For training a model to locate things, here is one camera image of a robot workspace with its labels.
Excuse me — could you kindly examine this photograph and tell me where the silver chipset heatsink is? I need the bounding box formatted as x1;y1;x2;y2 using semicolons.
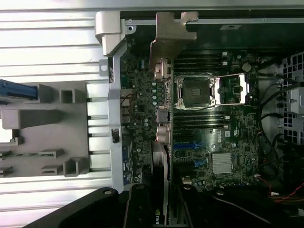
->
212;153;233;174

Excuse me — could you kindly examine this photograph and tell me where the green RAM stick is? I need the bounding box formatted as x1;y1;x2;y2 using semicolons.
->
0;152;52;157

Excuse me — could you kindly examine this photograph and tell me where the blue expansion slot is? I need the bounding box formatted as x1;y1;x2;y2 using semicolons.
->
174;142;200;150

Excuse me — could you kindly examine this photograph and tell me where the green motherboard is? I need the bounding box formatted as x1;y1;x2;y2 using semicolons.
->
120;45;262;190

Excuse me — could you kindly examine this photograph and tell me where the grey plastic parts rack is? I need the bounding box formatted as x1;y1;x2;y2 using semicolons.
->
0;83;87;178

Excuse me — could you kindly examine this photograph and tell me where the CPU socket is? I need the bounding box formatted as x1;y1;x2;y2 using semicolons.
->
174;75;218;110

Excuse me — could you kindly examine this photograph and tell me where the blue disk caddy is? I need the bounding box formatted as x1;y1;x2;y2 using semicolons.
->
0;79;38;102

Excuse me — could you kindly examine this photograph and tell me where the metal socket cover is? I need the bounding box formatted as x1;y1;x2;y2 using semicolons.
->
213;73;250;105

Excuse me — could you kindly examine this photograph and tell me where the open black PC case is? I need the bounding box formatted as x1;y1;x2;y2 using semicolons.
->
95;9;304;228

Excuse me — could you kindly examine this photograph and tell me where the perforated metal drive cage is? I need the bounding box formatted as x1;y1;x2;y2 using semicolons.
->
276;51;304;143

